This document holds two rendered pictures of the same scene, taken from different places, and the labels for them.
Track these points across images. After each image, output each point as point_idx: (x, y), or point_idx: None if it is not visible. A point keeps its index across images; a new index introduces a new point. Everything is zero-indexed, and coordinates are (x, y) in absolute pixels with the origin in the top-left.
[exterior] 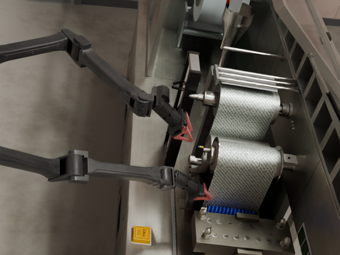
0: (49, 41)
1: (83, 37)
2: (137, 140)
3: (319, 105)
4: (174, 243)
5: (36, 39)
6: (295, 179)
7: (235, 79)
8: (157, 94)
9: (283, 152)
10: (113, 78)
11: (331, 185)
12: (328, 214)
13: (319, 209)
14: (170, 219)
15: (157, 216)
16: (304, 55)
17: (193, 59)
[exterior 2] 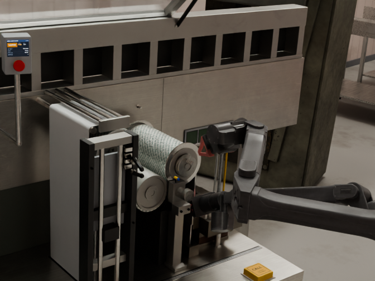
0: (287, 196)
1: (241, 166)
2: None
3: (118, 56)
4: (233, 256)
5: (305, 204)
6: None
7: (111, 110)
8: (232, 128)
9: (140, 120)
10: (260, 147)
11: (192, 71)
12: (206, 85)
13: (193, 98)
14: (208, 269)
15: (218, 277)
16: (35, 59)
17: (106, 138)
